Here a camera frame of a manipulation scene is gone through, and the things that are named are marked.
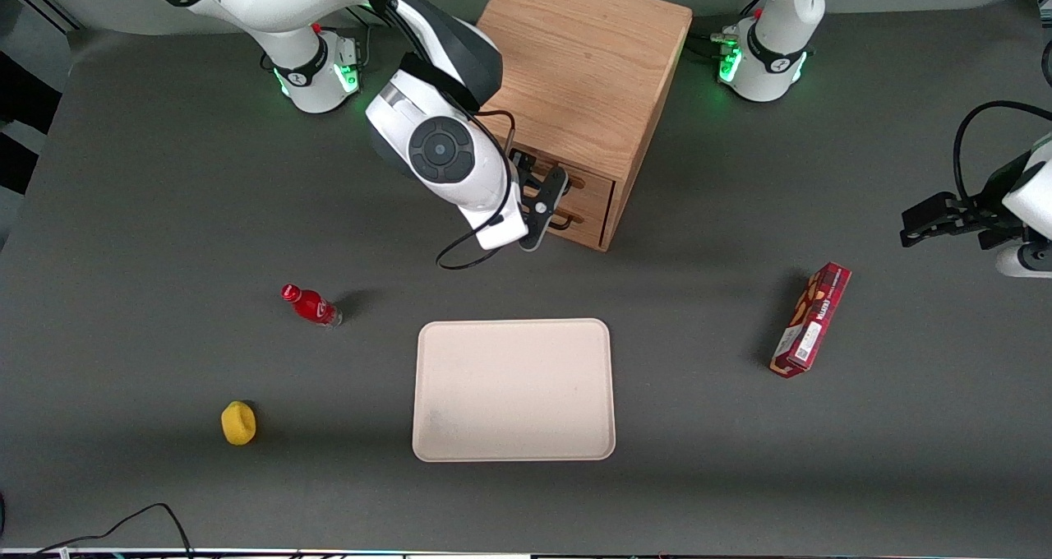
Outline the yellow sponge lemon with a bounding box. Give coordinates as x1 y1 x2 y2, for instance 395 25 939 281
220 400 257 446

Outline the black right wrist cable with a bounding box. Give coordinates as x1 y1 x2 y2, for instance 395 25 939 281
435 110 518 271

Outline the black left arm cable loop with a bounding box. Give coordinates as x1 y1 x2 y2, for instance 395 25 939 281
953 100 1052 203

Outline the wooden drawer cabinet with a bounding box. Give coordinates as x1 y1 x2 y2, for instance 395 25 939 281
475 0 693 252

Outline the black left arm base cable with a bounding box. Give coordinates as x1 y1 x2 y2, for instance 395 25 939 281
687 0 770 60

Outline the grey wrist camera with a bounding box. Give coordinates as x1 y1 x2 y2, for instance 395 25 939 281
520 166 570 252
996 243 1052 280

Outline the small red bottle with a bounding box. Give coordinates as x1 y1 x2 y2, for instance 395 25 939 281
281 284 344 329

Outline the black right arm base cable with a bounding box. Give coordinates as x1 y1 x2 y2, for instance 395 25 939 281
344 7 372 73

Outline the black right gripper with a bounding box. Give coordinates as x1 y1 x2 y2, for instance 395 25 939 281
508 150 547 215

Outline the wooden drawer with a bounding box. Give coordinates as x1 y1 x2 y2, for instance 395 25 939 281
491 134 616 216
526 204 611 249

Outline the black cable at table edge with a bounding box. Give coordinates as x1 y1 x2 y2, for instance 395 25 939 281
0 502 195 559

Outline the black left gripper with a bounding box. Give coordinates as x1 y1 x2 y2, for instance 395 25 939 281
899 152 1030 250

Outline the black arm base cable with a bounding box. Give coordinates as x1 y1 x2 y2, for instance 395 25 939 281
687 0 770 60
344 7 372 73

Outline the red snack box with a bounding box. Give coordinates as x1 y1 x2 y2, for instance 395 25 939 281
769 261 852 379

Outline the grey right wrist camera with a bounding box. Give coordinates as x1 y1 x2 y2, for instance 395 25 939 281
520 166 570 252

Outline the beige rectangular tray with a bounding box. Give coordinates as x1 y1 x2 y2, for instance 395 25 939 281
411 318 617 464

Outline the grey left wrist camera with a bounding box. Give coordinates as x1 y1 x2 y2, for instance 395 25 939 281
996 243 1052 280

